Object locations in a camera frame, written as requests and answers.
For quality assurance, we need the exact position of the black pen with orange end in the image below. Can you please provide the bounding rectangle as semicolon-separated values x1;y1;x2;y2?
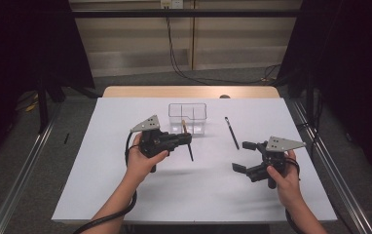
181;119;195;163

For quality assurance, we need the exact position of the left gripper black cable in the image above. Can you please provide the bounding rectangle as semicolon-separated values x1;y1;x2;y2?
73;131;138;234

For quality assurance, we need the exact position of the white table sheet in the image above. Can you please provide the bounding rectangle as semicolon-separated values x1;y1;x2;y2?
51;97;338;225

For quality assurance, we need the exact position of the wooden table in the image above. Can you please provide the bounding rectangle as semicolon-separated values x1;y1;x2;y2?
101;85;280;99

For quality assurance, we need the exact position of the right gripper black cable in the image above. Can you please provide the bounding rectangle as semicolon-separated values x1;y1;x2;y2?
283;157;303;234

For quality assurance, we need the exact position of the aluminium floor rail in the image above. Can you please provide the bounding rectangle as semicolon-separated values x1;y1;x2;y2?
290;98;372;234
0;106;61;234

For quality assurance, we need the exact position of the black power cable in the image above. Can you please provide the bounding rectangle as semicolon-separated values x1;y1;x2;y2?
165;16;280;86

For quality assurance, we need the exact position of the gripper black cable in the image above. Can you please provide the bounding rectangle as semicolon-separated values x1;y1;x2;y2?
283;157;303;234
73;131;138;234

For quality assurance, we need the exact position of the white wall socket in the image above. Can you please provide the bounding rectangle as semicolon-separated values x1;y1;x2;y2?
160;0;184;10

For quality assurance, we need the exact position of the black curtain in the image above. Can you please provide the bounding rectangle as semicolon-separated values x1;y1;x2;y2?
0;0;95;170
276;0;372;186

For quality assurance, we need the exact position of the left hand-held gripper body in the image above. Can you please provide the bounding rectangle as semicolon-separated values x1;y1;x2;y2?
130;114;179;174

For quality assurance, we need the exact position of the person's left hand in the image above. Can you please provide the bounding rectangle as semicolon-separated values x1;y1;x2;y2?
126;132;169;183

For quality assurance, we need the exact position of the person's right hand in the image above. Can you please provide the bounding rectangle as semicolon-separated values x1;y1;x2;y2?
266;149;304;209

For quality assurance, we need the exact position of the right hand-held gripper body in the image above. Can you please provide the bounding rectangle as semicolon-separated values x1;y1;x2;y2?
245;136;307;190

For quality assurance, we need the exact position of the clear plastic organizer box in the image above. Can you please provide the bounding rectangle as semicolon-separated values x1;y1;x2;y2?
167;102;207;137

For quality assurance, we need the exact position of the black horizontal bar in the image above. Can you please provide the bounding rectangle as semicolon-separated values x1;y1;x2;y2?
71;9;302;19

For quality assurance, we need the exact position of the black stand post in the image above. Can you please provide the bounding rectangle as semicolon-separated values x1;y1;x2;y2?
37;76;50;135
305;74;316;128

